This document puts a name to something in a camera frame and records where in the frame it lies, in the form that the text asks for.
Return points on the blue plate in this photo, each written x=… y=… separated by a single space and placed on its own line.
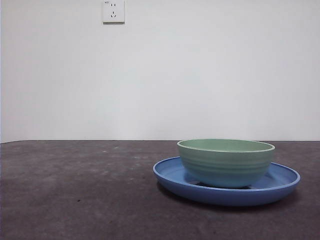
x=175 y=192

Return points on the green bowl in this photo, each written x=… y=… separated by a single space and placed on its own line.
x=225 y=167

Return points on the white wall socket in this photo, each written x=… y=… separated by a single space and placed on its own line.
x=113 y=12

